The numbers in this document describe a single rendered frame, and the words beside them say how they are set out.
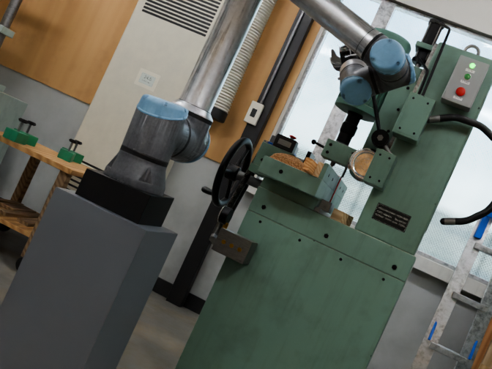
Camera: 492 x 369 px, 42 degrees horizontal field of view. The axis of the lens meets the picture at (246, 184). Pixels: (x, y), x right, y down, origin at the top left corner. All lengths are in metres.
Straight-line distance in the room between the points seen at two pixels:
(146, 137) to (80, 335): 0.58
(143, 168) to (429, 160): 0.98
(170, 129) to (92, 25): 2.49
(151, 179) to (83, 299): 0.39
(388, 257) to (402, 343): 1.67
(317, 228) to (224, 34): 0.70
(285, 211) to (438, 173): 0.53
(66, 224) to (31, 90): 2.60
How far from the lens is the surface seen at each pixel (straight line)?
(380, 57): 1.80
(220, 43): 2.08
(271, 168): 2.13
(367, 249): 2.15
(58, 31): 4.43
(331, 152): 2.39
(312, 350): 2.19
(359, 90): 1.93
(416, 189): 2.27
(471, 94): 2.28
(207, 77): 2.07
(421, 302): 3.76
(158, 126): 1.89
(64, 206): 1.89
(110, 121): 3.80
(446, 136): 2.30
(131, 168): 1.89
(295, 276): 2.18
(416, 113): 2.23
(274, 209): 2.20
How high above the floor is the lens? 0.75
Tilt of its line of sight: 1 degrees up
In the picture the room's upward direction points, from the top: 25 degrees clockwise
